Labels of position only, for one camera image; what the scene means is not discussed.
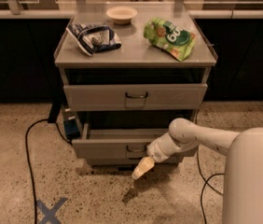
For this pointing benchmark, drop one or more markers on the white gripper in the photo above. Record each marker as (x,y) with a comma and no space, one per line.
(158,152)

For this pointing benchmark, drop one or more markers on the grey drawer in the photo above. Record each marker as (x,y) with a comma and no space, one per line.
(114,146)
(134,97)

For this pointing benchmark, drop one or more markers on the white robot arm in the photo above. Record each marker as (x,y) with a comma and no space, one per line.
(243,180)

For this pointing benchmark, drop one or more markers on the grey drawer cabinet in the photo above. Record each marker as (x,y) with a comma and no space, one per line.
(136,62)

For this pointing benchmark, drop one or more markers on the blue power box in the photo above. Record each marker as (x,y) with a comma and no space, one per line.
(69,123)

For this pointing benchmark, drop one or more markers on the blue tape cross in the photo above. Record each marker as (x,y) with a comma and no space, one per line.
(50,213)

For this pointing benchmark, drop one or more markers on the green snack bag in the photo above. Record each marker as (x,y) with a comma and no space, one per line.
(167,36)

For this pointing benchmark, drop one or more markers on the blue white chip bag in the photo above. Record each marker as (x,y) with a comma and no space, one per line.
(93,38)

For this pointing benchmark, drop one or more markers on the beige bowl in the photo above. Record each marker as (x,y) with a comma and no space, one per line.
(121,15)

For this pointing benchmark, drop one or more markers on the long white counter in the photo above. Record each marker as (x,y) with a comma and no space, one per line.
(196,14)

